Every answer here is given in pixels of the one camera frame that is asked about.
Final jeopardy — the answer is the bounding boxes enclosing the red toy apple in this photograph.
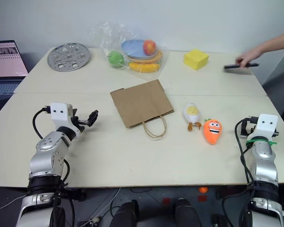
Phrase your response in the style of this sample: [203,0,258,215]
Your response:
[142,39,157,56]

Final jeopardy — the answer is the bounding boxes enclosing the yellow toy banana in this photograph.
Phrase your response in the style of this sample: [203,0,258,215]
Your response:
[128,61,161,74]

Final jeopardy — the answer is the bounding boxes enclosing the blue plate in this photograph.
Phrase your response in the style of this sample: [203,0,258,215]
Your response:
[121,39,158,60]

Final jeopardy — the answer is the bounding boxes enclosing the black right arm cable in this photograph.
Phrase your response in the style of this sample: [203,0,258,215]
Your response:
[221,116,260,227]

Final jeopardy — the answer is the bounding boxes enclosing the thin white cable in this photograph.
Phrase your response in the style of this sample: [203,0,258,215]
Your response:
[0,194,27,213]

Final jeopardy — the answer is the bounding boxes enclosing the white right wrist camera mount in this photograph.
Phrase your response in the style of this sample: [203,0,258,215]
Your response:
[252,113,279,140]

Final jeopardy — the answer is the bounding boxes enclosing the round metal steamer plate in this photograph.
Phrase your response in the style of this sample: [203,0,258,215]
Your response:
[46,42,92,71]

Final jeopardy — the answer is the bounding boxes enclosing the green toy apple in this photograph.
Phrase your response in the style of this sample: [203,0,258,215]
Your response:
[107,50,125,70]

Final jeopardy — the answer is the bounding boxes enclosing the orange carrot plush toy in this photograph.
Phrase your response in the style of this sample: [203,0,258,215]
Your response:
[203,118,223,146]

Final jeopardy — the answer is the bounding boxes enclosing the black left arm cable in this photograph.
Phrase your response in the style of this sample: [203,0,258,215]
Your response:
[32,106,51,140]

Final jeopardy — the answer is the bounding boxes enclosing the orange plate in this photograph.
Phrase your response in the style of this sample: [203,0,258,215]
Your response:
[124,48,164,65]

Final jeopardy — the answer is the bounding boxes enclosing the white egg plush toy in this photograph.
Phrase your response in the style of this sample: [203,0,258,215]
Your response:
[183,103,203,132]

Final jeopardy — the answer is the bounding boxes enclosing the clear plastic bag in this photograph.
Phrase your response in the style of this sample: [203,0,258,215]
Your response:
[89,21,169,80]

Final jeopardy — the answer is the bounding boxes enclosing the person's bare hand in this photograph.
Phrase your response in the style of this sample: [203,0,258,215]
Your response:
[235,48,263,69]

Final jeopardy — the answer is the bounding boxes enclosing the brown paper bag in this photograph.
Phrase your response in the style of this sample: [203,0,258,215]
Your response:
[110,79,175,140]

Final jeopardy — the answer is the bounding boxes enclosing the yellow sponge block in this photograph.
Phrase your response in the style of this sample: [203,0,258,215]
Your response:
[183,49,210,71]

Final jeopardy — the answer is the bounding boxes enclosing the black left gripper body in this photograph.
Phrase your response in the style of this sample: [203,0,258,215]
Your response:
[70,108,90,132]

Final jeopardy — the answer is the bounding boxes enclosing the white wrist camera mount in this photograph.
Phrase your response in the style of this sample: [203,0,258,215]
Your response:
[252,113,279,140]
[49,102,74,130]

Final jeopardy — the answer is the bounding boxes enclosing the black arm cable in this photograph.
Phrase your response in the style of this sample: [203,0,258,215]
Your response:
[32,106,51,140]
[221,116,260,227]

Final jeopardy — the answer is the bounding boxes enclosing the open laptop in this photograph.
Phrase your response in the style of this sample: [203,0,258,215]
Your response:
[0,40,29,103]

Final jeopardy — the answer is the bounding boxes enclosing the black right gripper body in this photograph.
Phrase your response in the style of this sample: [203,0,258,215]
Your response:
[240,119,257,138]

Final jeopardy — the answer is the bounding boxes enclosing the dark rounded shape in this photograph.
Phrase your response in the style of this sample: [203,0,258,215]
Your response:
[174,198,204,227]
[110,200,140,227]

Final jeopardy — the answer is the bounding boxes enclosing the green zip tie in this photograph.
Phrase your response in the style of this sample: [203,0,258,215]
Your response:
[245,138,278,149]

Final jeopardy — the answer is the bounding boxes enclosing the long black object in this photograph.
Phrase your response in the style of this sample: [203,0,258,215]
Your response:
[224,62,260,70]

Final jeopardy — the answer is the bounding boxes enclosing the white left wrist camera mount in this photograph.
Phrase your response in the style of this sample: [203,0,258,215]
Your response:
[49,102,74,130]

